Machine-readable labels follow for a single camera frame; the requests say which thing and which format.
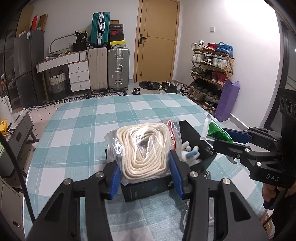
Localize teal suitcase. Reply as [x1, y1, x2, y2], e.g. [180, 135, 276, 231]
[91, 12, 111, 47]

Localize dark glass cabinet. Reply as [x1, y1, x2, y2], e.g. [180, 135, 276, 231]
[0, 21, 23, 112]

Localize yellow plastic bag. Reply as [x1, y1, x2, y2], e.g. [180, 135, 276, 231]
[0, 119, 9, 135]

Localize silver suitcase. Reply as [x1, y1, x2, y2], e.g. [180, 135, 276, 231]
[107, 48, 130, 92]

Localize black shoe box red logo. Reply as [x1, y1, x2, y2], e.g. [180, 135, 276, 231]
[109, 24, 124, 35]

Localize black cable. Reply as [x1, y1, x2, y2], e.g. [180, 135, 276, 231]
[0, 133, 36, 223]

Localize white blue plush toy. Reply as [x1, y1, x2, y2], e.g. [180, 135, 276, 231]
[179, 141, 201, 166]

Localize shoes scattered near door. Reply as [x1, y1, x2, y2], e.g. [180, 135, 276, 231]
[132, 81, 193, 97]

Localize cardboard boxes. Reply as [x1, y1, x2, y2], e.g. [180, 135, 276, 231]
[15, 5, 49, 39]

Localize bagged cream rope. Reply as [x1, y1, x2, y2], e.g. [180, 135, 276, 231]
[104, 119, 182, 186]

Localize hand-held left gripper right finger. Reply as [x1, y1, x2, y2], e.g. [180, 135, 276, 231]
[169, 149, 269, 241]

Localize black paper bag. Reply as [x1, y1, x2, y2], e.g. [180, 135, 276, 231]
[73, 30, 90, 53]

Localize person's right hand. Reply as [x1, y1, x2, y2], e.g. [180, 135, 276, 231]
[262, 183, 278, 209]

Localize yellow wooden door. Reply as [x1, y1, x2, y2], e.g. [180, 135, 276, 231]
[134, 0, 180, 83]

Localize black cardboard box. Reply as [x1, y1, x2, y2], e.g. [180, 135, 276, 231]
[105, 120, 218, 202]

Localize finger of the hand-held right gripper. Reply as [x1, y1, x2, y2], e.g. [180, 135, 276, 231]
[222, 126, 283, 146]
[212, 139, 284, 168]

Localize wooden shoe rack with shoes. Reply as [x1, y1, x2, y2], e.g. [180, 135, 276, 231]
[189, 41, 234, 115]

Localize white desk with drawers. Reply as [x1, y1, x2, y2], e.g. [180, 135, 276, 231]
[36, 51, 91, 93]

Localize grey side cabinet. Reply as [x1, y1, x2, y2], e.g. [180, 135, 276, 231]
[3, 111, 40, 150]

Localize grey refrigerator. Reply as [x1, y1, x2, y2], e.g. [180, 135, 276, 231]
[13, 30, 45, 108]

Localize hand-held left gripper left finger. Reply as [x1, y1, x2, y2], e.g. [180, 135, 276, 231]
[26, 160, 122, 241]

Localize oval mirror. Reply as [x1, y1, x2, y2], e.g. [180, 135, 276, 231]
[49, 34, 77, 56]

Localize green packet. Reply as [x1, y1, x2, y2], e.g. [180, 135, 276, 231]
[201, 116, 234, 142]

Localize purple fabric bag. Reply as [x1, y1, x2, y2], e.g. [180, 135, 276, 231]
[215, 79, 240, 122]

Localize black yellow shoe box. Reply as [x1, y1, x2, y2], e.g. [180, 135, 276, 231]
[110, 40, 127, 49]

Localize woven laundry basket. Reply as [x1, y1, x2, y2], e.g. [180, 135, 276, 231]
[48, 71, 68, 101]

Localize white appliance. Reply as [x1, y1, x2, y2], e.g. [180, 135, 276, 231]
[0, 96, 12, 117]

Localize beige suitcase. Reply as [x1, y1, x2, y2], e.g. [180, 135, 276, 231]
[88, 47, 109, 92]

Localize trash bin with black liner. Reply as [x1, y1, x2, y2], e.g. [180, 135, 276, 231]
[139, 81, 161, 94]

